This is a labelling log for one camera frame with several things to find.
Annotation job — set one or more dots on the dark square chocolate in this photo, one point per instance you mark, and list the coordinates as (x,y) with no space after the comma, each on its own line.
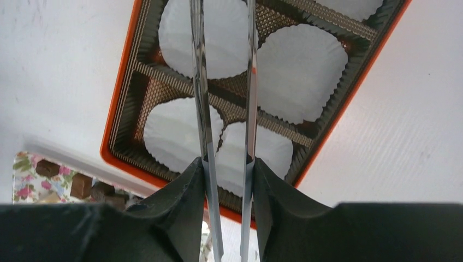
(117,201)

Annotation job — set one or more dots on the brown bar chocolate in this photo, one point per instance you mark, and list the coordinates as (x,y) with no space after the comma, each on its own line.
(81,186)

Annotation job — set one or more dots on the white paper cup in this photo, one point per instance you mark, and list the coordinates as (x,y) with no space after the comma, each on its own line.
(226,37)
(299,68)
(355,9)
(275,150)
(171,134)

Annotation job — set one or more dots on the orange chocolate box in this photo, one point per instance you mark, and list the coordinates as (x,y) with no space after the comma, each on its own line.
(142,83)

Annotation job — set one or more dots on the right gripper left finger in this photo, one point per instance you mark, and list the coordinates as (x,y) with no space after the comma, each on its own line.
(165,226)

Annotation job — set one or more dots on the dark heart chocolate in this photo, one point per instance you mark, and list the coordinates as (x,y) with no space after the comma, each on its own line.
(101,190)

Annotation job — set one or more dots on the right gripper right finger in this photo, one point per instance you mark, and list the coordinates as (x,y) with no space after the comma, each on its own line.
(294,227)

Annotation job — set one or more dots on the brown square leaf chocolate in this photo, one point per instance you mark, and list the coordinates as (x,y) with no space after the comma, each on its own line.
(47,169)

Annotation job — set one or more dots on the floral tray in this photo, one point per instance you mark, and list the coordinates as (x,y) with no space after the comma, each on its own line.
(29,187)

